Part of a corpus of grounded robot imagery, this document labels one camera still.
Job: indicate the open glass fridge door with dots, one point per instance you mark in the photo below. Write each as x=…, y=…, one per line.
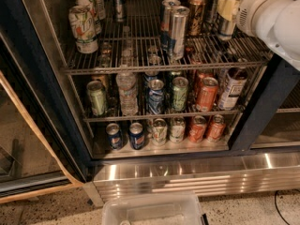
x=29, y=166

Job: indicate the dark slim can rear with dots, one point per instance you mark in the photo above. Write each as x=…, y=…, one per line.
x=211, y=11

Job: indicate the white labelled coffee bottle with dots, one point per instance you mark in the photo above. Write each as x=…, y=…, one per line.
x=234, y=83

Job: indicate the front white 7up can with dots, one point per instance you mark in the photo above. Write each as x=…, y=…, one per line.
x=83, y=29

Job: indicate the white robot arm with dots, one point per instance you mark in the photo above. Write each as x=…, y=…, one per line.
x=275, y=22

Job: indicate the orange soda can middle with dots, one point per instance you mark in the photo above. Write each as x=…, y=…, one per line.
x=207, y=94

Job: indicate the blue silver redbull can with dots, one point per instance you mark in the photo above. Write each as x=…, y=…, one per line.
x=225, y=28

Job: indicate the right white can bottom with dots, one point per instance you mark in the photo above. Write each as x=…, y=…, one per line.
x=177, y=129

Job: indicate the tall silver slim can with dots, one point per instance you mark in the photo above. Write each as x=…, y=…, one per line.
x=119, y=10

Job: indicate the rear white 7up can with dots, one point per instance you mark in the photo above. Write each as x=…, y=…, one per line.
x=98, y=2

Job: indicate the top wire shelf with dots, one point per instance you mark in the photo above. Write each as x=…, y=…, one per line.
x=143, y=21

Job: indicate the steel fridge base grille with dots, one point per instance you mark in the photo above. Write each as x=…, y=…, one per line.
x=204, y=176

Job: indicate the middle white 7up can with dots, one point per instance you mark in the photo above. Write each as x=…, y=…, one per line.
x=91, y=4

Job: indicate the front silver redbull can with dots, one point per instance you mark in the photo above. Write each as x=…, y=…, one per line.
x=177, y=32

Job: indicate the blue pepsi can middle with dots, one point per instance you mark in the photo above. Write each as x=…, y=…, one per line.
x=156, y=96

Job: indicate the left pepsi can bottom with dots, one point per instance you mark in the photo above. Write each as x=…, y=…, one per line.
x=114, y=136

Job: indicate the clear plastic bin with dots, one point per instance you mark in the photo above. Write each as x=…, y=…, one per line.
x=175, y=208

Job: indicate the right orange can bottom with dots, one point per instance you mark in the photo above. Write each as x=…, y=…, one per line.
x=215, y=128

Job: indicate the right pepsi can bottom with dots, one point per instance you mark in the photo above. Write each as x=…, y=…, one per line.
x=136, y=136

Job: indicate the green mountain dew can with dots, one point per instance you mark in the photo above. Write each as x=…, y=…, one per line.
x=179, y=93

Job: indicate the left orange can bottom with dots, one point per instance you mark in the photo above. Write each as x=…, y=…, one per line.
x=197, y=127

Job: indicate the left white can bottom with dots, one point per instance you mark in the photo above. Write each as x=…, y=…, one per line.
x=159, y=131

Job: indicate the gold monster can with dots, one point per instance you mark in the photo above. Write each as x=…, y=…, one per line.
x=195, y=22

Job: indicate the green can middle shelf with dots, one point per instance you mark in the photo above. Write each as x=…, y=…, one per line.
x=97, y=95

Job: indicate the white 7up can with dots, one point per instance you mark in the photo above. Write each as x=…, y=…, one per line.
x=91, y=4
x=98, y=2
x=83, y=29

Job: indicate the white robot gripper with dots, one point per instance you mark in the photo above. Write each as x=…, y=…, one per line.
x=247, y=12

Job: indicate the clear water bottle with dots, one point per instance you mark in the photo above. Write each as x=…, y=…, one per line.
x=127, y=88

